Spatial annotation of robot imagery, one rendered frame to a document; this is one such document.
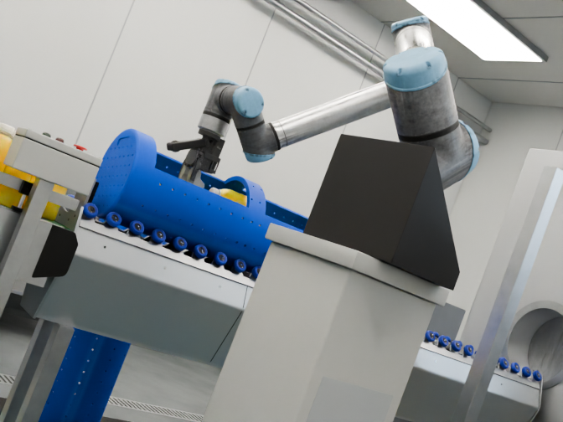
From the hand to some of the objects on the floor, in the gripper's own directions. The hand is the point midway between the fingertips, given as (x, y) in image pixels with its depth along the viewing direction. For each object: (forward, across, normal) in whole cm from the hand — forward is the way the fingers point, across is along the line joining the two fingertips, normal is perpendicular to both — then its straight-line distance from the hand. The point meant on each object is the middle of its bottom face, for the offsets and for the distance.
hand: (180, 190), depth 240 cm
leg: (+112, +10, +20) cm, 114 cm away
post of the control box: (+111, -26, +47) cm, 123 cm away
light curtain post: (+111, -29, -123) cm, 169 cm away
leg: (+111, -4, +19) cm, 113 cm away
